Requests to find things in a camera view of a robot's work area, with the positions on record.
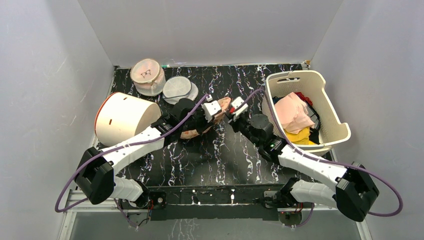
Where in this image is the peach patterned mesh laundry bag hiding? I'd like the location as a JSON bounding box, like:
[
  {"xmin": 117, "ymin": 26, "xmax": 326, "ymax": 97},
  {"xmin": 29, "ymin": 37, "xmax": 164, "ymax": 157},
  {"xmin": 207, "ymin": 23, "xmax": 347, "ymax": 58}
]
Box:
[{"xmin": 180, "ymin": 97, "xmax": 232, "ymax": 140}]

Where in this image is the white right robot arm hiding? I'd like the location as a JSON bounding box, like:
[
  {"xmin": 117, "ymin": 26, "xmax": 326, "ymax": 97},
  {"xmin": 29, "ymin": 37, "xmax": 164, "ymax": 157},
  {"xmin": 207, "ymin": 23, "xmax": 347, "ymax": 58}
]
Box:
[{"xmin": 226, "ymin": 113, "xmax": 380, "ymax": 222}]

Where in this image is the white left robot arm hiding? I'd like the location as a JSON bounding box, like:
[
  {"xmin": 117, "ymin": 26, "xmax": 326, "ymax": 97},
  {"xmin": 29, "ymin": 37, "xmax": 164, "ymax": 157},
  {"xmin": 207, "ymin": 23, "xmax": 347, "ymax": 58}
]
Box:
[{"xmin": 71, "ymin": 96, "xmax": 222, "ymax": 208}]

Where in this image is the white round mesh laundry bag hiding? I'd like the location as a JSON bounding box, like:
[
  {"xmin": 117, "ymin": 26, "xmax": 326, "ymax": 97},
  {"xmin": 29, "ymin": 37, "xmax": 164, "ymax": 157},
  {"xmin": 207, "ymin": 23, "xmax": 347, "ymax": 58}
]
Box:
[{"xmin": 162, "ymin": 76, "xmax": 199, "ymax": 105}]

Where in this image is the pink round mesh laundry bag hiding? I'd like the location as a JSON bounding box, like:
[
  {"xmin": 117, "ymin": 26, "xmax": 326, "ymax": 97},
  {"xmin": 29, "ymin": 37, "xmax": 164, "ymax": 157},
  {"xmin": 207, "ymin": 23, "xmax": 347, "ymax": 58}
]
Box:
[{"xmin": 130, "ymin": 58, "xmax": 166, "ymax": 97}]

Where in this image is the cream plastic laundry basket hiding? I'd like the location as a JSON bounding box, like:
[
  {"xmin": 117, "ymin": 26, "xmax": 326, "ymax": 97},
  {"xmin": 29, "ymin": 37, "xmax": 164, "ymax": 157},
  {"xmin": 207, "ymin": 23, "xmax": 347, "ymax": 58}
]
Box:
[{"xmin": 261, "ymin": 70, "xmax": 351, "ymax": 157}]

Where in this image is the dark blue garment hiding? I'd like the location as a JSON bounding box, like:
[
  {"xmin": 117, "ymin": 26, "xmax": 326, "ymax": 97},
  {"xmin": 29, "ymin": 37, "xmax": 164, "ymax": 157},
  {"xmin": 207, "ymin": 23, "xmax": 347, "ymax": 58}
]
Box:
[{"xmin": 272, "ymin": 97, "xmax": 282, "ymax": 105}]

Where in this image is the pink garment in basket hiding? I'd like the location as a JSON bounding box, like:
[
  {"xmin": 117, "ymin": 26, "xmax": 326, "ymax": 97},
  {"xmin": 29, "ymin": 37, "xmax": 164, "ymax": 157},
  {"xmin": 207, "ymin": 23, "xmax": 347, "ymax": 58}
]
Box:
[{"xmin": 274, "ymin": 92, "xmax": 315, "ymax": 134}]

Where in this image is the yellow garment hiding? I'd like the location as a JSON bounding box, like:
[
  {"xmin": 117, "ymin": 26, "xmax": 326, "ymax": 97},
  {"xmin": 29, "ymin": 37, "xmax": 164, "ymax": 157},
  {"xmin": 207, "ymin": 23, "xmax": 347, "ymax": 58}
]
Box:
[{"xmin": 284, "ymin": 127, "xmax": 311, "ymax": 145}]

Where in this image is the red lace garment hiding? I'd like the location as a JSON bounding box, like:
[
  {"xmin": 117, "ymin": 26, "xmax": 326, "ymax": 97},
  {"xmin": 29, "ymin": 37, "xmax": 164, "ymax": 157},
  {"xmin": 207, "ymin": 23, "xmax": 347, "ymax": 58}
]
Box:
[{"xmin": 295, "ymin": 92, "xmax": 313, "ymax": 106}]

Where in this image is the grey black garment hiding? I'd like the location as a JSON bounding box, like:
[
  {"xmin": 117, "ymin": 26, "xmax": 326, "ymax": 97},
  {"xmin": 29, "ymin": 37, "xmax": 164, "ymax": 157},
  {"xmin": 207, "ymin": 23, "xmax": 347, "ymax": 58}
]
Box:
[{"xmin": 305, "ymin": 101, "xmax": 321, "ymax": 145}]

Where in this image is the cream cylindrical bin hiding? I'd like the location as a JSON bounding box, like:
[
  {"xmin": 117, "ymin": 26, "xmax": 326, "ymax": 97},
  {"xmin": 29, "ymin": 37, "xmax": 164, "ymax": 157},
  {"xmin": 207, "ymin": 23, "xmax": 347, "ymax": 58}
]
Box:
[{"xmin": 94, "ymin": 92, "xmax": 162, "ymax": 147}]

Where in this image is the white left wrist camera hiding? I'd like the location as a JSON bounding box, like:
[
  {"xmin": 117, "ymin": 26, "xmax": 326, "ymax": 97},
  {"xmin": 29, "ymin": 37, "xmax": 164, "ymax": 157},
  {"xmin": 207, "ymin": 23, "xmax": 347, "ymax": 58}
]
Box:
[{"xmin": 201, "ymin": 95, "xmax": 222, "ymax": 123}]

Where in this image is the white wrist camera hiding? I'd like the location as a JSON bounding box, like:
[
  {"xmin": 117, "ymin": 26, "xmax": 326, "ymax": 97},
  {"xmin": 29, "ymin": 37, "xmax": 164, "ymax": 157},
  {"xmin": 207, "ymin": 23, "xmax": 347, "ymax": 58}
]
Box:
[
  {"xmin": 201, "ymin": 95, "xmax": 222, "ymax": 123},
  {"xmin": 229, "ymin": 96, "xmax": 248, "ymax": 122}
]

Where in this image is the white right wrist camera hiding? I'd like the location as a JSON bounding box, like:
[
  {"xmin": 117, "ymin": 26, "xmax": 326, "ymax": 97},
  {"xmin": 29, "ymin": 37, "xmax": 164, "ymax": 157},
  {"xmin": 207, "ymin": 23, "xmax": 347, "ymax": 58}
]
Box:
[{"xmin": 229, "ymin": 96, "xmax": 248, "ymax": 122}]

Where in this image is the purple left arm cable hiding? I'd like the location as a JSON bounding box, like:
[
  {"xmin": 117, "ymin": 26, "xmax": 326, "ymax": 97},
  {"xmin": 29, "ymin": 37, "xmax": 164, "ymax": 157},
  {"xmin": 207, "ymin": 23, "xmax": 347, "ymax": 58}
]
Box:
[{"xmin": 54, "ymin": 93, "xmax": 211, "ymax": 213}]

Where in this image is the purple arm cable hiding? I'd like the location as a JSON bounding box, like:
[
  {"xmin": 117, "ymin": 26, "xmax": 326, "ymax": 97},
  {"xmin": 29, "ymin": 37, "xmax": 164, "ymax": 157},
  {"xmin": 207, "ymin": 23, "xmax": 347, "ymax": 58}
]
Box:
[
  {"xmin": 54, "ymin": 93, "xmax": 211, "ymax": 213},
  {"xmin": 236, "ymin": 87, "xmax": 404, "ymax": 218}
]

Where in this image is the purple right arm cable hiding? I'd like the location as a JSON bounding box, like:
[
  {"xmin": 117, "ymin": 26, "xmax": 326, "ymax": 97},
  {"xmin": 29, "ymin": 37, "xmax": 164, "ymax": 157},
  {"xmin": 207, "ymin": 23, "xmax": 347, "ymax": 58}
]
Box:
[{"xmin": 236, "ymin": 87, "xmax": 404, "ymax": 218}]

